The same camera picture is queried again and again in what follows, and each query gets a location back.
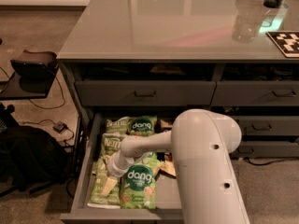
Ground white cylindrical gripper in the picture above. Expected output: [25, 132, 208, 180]
[100, 151, 135, 197]

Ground green jalapeno chip bag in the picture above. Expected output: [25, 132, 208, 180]
[87, 158, 121, 209]

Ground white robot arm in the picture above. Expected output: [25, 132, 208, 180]
[107, 109, 250, 224]

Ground middle green Kettle chip bag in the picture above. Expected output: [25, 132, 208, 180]
[100, 133, 126, 156]

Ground green kettle chip bag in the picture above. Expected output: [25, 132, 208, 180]
[106, 117, 129, 134]
[100, 133, 126, 156]

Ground front green Dang chip bag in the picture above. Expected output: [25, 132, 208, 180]
[120, 158, 161, 209]

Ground green dang chip bag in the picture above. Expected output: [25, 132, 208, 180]
[137, 151, 157, 160]
[128, 116, 157, 136]
[120, 158, 161, 209]

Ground middle green Dang chip bag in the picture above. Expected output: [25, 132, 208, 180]
[137, 151, 157, 160]

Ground rear green Kettle chip bag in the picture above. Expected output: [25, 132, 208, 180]
[106, 117, 129, 134]

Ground rear green Dang chip bag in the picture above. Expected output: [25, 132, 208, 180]
[128, 116, 157, 136]

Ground brown sea salt chip bag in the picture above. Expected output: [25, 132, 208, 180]
[159, 119, 176, 177]

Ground open grey middle drawer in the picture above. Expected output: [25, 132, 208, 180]
[60, 113, 184, 224]

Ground grey top left drawer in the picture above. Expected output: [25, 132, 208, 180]
[75, 80, 216, 106]

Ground black bag on floor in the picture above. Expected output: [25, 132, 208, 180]
[0, 126, 68, 191]

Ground grey counter cabinet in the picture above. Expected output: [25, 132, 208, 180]
[56, 0, 299, 161]

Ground grey middle right drawer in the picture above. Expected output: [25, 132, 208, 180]
[233, 116, 299, 136]

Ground grey top right drawer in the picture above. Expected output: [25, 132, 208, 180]
[211, 81, 299, 106]

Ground grey bottom right drawer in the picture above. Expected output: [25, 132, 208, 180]
[231, 141, 299, 158]

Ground black power adapter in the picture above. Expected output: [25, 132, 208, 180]
[52, 121, 67, 133]

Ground checkered fiducial marker board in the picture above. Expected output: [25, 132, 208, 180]
[266, 31, 299, 58]

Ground black floor cable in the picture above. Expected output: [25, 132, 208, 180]
[18, 68, 76, 142]

